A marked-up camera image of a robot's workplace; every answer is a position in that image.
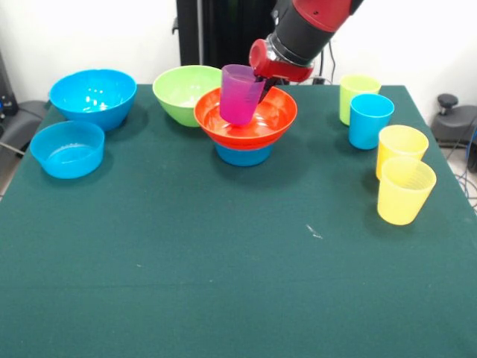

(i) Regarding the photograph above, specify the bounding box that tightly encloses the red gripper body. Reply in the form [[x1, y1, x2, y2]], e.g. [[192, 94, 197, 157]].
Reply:
[[248, 38, 315, 84]]

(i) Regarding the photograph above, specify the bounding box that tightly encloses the purple cup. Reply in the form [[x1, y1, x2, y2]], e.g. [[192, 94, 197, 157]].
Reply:
[[218, 63, 268, 128]]

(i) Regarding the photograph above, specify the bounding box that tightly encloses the orange bowl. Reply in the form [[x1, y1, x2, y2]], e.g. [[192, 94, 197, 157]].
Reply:
[[193, 84, 299, 151]]

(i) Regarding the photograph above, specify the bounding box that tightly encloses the small blue bowl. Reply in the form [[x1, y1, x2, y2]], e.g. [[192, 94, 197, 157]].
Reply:
[[215, 143, 275, 167], [29, 120, 106, 180]]

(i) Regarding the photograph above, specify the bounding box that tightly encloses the green cup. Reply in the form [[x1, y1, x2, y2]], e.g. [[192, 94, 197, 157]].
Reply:
[[338, 74, 382, 126]]

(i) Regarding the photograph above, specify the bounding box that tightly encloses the green bowl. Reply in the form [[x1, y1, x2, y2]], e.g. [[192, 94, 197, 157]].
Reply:
[[152, 64, 224, 128]]

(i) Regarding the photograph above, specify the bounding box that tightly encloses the blue cup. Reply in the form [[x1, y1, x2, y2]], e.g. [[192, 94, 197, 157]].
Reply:
[[348, 93, 395, 151]]

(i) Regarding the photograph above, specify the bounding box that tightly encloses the yellow cup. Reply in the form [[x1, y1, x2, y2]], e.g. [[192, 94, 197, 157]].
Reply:
[[376, 157, 437, 227], [375, 125, 430, 180]]

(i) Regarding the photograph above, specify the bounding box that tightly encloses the large blue bowl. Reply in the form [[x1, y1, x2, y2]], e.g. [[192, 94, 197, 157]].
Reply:
[[48, 68, 138, 132]]

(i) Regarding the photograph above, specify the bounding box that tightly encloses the dark green tablecloth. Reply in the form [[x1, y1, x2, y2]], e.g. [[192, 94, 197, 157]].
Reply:
[[0, 84, 477, 358]]

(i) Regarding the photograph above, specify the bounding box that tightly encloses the black stand base with knob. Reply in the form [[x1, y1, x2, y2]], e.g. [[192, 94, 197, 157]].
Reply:
[[432, 92, 477, 150]]

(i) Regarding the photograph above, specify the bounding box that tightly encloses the black device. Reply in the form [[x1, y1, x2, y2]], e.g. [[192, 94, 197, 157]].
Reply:
[[0, 51, 19, 117]]

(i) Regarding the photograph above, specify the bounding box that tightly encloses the black wall cable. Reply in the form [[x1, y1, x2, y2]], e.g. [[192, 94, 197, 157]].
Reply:
[[319, 40, 338, 85]]

